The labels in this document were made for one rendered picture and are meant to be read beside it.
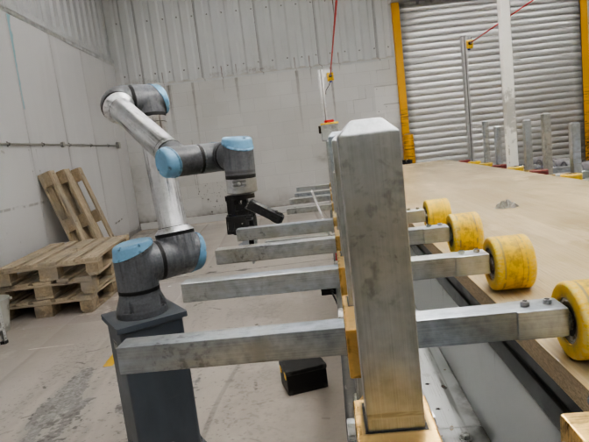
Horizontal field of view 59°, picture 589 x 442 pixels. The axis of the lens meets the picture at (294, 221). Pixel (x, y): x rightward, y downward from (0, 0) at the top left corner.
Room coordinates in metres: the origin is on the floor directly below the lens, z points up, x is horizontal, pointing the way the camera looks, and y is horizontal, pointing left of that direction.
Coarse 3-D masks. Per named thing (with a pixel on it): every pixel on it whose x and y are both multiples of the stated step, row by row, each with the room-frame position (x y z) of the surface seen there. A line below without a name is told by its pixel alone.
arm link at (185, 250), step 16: (144, 96) 1.99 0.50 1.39; (160, 96) 2.03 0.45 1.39; (144, 112) 2.00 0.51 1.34; (160, 112) 2.02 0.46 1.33; (160, 176) 1.97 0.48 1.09; (160, 192) 1.97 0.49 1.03; (176, 192) 1.99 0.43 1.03; (160, 208) 1.96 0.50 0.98; (176, 208) 1.97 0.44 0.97; (160, 224) 1.96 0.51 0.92; (176, 224) 1.96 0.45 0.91; (160, 240) 1.94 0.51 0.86; (176, 240) 1.93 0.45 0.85; (192, 240) 1.97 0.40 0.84; (176, 256) 1.91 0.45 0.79; (192, 256) 1.94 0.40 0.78; (176, 272) 1.92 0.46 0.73
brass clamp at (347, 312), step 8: (344, 296) 0.58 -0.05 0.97; (344, 304) 0.55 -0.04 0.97; (344, 312) 0.53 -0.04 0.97; (352, 312) 0.52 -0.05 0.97; (344, 320) 0.50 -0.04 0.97; (352, 320) 0.50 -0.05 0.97; (344, 328) 0.48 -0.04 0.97; (352, 328) 0.48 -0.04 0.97; (352, 336) 0.47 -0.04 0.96; (352, 344) 0.47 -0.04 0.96; (352, 352) 0.47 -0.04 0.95; (352, 360) 0.47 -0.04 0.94; (352, 368) 0.47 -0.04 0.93; (352, 376) 0.47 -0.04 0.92; (360, 376) 0.47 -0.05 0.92
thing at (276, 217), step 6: (252, 204) 1.52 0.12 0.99; (258, 204) 1.52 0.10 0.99; (252, 210) 1.52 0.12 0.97; (258, 210) 1.52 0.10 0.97; (264, 210) 1.52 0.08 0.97; (270, 210) 1.52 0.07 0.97; (276, 210) 1.54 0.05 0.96; (264, 216) 1.52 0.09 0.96; (270, 216) 1.52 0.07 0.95; (276, 216) 1.52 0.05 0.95; (282, 216) 1.53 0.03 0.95; (276, 222) 1.52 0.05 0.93
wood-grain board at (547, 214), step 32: (448, 160) 3.91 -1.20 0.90; (416, 192) 2.12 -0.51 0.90; (448, 192) 2.00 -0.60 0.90; (480, 192) 1.89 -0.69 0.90; (512, 192) 1.79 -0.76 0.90; (544, 192) 1.70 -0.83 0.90; (576, 192) 1.61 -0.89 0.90; (416, 224) 1.39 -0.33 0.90; (512, 224) 1.24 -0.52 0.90; (544, 224) 1.19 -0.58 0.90; (576, 224) 1.15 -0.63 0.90; (544, 256) 0.91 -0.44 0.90; (576, 256) 0.88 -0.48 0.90; (480, 288) 0.77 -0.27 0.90; (544, 288) 0.74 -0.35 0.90; (544, 352) 0.53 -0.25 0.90; (576, 384) 0.46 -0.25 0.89
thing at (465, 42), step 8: (464, 40) 4.03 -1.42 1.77; (464, 48) 4.02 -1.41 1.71; (464, 56) 4.02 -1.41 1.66; (464, 64) 4.02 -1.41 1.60; (464, 72) 4.02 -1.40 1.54; (464, 80) 4.03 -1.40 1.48; (464, 88) 4.05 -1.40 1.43; (472, 128) 4.02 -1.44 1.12; (472, 136) 4.02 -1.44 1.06; (472, 144) 4.02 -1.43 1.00; (472, 152) 4.02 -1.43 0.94; (472, 160) 4.03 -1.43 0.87
